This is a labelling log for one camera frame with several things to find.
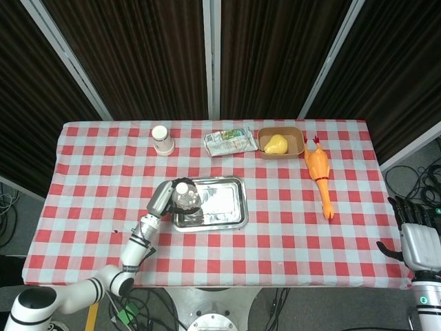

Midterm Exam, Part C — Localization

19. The robot base column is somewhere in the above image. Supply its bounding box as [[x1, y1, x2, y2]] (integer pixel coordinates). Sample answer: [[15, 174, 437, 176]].
[[165, 286, 266, 331]]

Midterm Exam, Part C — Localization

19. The black cable bundle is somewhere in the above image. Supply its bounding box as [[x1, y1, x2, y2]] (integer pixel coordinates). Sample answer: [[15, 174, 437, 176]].
[[384, 161, 441, 211]]

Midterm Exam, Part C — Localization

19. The red white checkered tablecloth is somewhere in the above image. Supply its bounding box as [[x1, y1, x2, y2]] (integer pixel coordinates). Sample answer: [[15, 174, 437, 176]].
[[21, 119, 414, 290]]

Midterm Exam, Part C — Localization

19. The crumpled snack packet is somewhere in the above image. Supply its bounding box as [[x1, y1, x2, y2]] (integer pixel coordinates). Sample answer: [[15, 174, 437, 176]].
[[203, 127, 259, 158]]

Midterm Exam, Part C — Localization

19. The grey cable bundle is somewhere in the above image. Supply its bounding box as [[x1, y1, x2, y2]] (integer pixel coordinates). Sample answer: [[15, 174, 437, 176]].
[[0, 182, 25, 248]]

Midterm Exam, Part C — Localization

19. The silver metal tray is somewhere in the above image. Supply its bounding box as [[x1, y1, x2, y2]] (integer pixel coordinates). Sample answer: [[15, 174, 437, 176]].
[[171, 176, 250, 232]]

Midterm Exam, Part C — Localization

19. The transparent plastic bottle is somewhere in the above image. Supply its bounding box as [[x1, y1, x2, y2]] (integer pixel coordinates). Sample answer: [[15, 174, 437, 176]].
[[171, 182, 205, 225]]

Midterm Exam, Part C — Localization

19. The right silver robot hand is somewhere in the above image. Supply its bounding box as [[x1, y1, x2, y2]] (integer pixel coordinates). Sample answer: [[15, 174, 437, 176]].
[[376, 195, 441, 274]]

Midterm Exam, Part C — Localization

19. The white paper cup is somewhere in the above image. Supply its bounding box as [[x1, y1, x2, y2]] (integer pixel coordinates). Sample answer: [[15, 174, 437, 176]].
[[151, 125, 175, 155]]

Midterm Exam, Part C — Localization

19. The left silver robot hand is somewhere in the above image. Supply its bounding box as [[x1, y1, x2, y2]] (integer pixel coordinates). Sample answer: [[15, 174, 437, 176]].
[[146, 177, 203, 219]]

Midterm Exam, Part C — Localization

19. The green connector box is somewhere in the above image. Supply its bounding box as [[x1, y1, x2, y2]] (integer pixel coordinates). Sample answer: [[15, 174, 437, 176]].
[[117, 305, 140, 325]]

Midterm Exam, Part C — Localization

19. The yellow pear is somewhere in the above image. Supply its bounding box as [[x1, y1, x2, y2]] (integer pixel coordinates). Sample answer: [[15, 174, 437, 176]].
[[263, 134, 289, 154]]

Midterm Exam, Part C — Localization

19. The brown paper bowl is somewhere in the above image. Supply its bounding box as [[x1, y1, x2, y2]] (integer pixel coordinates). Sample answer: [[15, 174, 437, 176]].
[[257, 126, 305, 160]]

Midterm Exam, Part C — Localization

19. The orange rubber chicken toy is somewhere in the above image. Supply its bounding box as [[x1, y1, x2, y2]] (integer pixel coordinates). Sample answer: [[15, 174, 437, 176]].
[[302, 134, 335, 221]]

